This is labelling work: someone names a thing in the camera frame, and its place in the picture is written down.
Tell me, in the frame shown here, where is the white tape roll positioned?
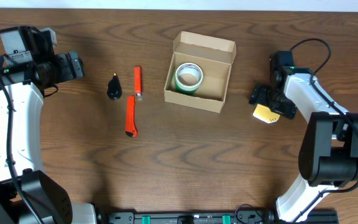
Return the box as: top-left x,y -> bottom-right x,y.
174,62 -> 203,91

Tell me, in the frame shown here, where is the black teardrop glue bottle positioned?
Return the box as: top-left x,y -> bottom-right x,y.
107,73 -> 122,100

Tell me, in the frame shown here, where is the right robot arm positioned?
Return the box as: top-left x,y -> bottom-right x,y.
249,50 -> 358,223

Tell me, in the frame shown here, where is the green tape roll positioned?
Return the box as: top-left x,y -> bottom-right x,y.
175,70 -> 201,93

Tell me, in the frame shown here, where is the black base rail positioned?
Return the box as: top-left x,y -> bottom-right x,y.
106,208 -> 340,224

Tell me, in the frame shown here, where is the yellow white square packet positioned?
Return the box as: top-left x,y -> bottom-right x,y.
253,104 -> 280,124

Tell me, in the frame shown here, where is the open cardboard box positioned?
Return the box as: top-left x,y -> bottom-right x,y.
164,31 -> 236,113

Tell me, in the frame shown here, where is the orange utility knife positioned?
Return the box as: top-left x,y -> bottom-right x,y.
125,95 -> 137,138

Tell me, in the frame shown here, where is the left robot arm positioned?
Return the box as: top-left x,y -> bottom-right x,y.
0,50 -> 98,223

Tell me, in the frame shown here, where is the small orange lighter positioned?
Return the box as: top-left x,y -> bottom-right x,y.
134,66 -> 142,97

